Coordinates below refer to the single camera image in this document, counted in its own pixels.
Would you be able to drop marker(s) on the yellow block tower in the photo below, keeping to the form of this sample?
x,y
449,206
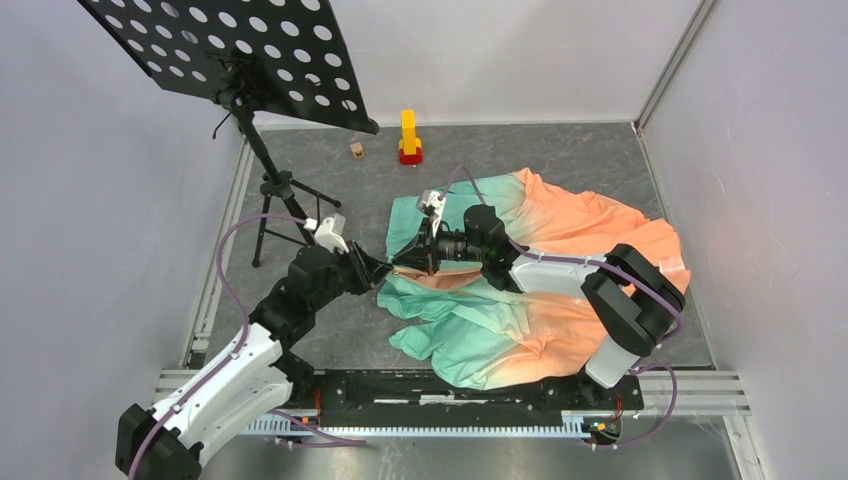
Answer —
x,y
409,141

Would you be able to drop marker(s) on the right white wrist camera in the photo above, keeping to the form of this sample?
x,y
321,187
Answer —
x,y
431,203

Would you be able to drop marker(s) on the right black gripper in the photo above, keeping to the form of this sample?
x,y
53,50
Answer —
x,y
423,253

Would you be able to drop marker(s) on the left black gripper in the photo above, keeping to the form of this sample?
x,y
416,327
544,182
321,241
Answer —
x,y
367,269

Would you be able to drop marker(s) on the red cylinder block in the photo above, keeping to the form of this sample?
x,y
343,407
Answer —
x,y
410,158

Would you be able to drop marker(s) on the green and orange jacket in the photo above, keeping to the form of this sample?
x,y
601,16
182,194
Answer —
x,y
474,336

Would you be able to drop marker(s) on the black perforated music stand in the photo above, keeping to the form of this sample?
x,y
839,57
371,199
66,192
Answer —
x,y
287,58

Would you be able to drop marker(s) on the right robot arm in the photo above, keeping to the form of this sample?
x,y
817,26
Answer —
x,y
636,304

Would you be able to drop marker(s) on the white toothed cable duct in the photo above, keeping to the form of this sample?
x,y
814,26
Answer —
x,y
273,425

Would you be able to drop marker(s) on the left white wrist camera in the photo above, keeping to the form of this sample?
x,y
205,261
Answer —
x,y
328,233

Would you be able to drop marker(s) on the small wooden cube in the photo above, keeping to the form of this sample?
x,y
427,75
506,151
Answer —
x,y
357,150

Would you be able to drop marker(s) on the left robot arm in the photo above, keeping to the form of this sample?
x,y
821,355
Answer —
x,y
177,436

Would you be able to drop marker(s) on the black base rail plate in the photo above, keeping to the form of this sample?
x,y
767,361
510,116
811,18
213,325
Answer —
x,y
419,398

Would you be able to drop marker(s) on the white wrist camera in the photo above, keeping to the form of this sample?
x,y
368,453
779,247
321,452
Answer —
x,y
431,203
328,233

